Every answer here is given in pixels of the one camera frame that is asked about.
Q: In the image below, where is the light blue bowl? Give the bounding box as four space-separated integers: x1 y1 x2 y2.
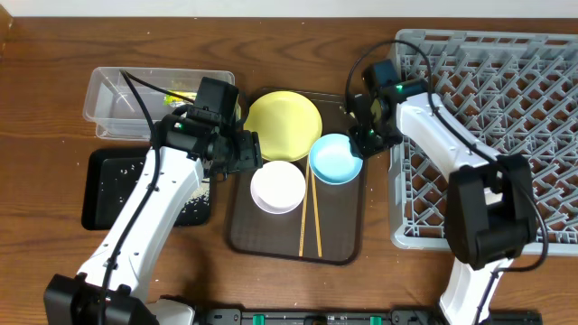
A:
309 134 363 185

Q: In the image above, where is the pink white bowl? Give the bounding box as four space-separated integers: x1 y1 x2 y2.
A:
250 161 306 215

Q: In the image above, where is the green snack wrapper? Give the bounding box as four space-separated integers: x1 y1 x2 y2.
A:
163 91 197 107

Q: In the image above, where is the wooden chopstick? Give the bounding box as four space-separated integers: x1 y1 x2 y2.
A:
298 157 310 258
309 166 322 258

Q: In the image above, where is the rice pile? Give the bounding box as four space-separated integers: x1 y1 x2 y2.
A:
96 157 210 228

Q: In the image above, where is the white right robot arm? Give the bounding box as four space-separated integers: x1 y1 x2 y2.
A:
347 60 537 324

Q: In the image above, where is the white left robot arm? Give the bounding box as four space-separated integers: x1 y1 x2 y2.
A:
43 113 263 324

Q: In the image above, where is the black waste tray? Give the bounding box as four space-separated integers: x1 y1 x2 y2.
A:
81 146 210 230

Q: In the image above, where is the clear plastic waste bin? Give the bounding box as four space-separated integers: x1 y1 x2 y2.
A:
83 67 235 142

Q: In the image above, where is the grey plastic dishwasher rack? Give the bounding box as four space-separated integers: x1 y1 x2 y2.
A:
390 29 577 256

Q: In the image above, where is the yellow plate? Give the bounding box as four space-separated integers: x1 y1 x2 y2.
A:
245 90 322 162

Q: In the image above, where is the brown serving tray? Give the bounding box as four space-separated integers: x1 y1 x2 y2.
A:
226 168 367 265

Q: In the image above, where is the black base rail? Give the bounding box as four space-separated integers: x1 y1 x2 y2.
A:
193 306 543 325

